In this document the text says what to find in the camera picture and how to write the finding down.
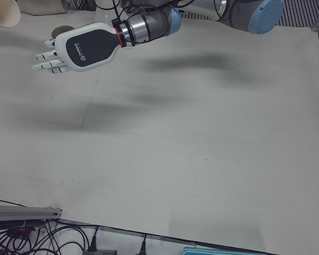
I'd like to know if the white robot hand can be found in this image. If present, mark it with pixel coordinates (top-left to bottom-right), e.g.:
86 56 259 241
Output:
31 22 123 75

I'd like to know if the beige paper cup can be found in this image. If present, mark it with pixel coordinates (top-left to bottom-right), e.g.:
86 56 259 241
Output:
51 24 75 39

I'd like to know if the white ribbed paper cup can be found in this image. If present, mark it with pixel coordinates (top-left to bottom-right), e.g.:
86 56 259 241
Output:
0 0 22 28

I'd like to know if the beige fabric bag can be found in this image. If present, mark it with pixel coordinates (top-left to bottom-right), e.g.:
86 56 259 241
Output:
18 0 70 16

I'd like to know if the grey power strip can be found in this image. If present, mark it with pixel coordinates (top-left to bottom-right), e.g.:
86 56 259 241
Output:
81 248 118 255

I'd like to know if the grey vent grille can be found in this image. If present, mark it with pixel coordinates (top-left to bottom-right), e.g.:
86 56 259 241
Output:
179 0 319 30

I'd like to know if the light blue ridged tray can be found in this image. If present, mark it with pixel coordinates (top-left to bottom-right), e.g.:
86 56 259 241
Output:
181 246 280 255

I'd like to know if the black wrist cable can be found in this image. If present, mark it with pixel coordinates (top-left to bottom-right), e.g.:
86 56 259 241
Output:
95 0 196 27

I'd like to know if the aluminium profile rail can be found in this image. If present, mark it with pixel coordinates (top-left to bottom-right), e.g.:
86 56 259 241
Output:
0 203 63 222

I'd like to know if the black power plug cable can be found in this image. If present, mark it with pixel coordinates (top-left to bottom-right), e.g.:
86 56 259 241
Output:
89 225 99 251
138 233 147 255

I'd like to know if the tangled black cable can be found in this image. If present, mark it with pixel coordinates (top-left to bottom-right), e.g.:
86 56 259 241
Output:
0 219 91 255

